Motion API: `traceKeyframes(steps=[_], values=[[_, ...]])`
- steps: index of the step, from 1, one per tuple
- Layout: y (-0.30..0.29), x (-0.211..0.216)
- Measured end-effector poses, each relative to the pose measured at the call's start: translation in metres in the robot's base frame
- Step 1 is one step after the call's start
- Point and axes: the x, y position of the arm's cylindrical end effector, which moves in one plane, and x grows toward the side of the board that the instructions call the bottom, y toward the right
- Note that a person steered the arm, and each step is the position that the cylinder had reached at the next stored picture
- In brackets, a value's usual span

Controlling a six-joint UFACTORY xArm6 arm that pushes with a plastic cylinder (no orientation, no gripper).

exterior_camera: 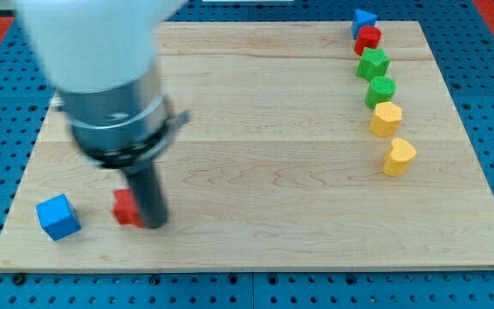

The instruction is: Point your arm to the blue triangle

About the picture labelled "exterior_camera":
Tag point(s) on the yellow heart block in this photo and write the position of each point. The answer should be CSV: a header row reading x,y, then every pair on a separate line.
x,y
399,157

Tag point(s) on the black cylindrical pointer rod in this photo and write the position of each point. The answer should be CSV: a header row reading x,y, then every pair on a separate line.
x,y
145,186

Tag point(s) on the red star block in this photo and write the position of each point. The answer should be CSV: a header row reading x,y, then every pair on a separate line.
x,y
125,210

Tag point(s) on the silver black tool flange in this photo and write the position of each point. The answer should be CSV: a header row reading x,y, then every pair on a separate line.
x,y
124,126

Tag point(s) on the yellow hexagon block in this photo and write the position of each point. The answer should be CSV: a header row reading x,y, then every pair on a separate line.
x,y
385,119

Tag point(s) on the blue triangle block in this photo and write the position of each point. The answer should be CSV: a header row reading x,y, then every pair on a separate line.
x,y
360,19

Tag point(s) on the blue cube block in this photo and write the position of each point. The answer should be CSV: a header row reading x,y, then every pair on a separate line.
x,y
57,217

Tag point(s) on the green cylinder block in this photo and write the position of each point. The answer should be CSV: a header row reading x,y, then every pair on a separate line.
x,y
381,89

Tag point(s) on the green star block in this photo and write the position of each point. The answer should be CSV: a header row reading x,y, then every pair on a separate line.
x,y
373,63

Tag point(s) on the red cylinder block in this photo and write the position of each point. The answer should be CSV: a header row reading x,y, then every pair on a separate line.
x,y
367,37

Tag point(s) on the wooden board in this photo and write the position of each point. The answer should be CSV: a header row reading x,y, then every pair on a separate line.
x,y
277,170

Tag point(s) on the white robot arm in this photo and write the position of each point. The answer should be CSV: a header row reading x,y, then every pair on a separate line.
x,y
101,57

